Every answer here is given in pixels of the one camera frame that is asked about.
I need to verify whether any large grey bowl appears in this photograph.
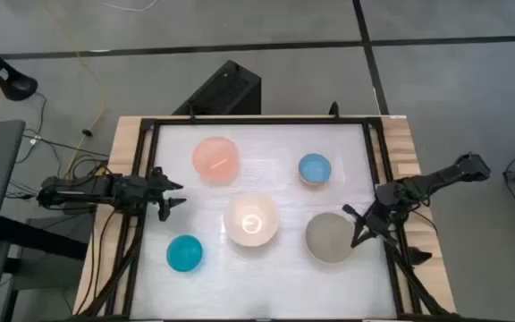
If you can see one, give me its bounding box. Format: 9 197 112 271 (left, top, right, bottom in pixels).
304 212 358 265

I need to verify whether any black stand base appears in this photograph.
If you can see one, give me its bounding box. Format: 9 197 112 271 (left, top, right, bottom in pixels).
0 30 39 102

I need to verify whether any large pink bowl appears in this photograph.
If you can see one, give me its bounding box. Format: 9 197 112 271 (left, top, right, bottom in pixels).
191 136 241 184

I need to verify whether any black box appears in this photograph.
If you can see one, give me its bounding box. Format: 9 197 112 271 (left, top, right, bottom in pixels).
172 59 262 116

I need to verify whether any white cable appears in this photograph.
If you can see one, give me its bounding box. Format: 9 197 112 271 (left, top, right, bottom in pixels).
100 0 161 13

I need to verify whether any white table cover sheet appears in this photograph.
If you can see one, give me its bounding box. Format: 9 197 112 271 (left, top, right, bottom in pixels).
130 123 398 320

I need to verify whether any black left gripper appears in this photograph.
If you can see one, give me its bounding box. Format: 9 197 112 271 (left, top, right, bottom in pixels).
113 165 188 223

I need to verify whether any small teal bowl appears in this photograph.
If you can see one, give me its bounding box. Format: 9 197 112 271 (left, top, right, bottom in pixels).
165 234 204 273

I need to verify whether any yellow cable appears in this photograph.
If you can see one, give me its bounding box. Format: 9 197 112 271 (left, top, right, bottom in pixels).
45 0 107 180

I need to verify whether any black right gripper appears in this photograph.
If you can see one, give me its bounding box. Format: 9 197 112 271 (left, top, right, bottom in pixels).
342 199 405 250

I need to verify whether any black cable bundle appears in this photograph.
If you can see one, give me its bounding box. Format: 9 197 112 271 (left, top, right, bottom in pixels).
6 91 112 200

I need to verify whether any blue zigzag patterned bowl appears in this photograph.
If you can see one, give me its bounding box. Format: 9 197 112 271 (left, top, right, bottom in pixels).
298 153 333 186

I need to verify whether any large cream bowl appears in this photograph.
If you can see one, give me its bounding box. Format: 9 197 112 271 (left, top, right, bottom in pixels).
224 194 280 248

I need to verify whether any black metal table frame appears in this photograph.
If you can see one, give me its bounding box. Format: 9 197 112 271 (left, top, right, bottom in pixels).
78 114 458 322

